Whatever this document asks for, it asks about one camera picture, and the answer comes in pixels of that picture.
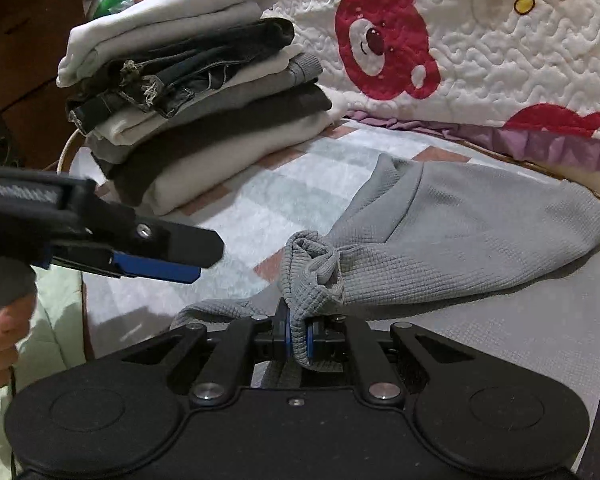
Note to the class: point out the checkered bed sheet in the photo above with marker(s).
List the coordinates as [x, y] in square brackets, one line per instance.
[330, 199]

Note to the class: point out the grey waffle knit shirt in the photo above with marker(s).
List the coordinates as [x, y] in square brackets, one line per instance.
[502, 262]

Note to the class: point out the brown wooden drawer cabinet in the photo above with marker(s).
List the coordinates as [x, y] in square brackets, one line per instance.
[33, 39]

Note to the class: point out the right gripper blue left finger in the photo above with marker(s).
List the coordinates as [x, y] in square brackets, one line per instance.
[236, 352]

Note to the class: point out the red bear quilted blanket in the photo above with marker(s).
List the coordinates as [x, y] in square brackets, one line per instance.
[517, 76]

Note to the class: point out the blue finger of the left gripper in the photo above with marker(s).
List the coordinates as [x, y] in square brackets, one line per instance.
[139, 267]

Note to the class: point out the cream folded bottom garment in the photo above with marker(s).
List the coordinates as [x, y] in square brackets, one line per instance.
[196, 173]

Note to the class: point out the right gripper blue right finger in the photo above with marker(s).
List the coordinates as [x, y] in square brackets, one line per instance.
[352, 343]

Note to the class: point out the person's left hand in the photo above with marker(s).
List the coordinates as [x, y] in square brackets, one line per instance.
[15, 322]

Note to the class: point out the light green cloth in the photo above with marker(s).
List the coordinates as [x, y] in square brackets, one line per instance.
[55, 342]

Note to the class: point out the light grey folded garment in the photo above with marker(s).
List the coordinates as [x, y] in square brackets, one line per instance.
[162, 34]

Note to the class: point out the dark brown folded garment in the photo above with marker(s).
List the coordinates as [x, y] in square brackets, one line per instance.
[144, 163]

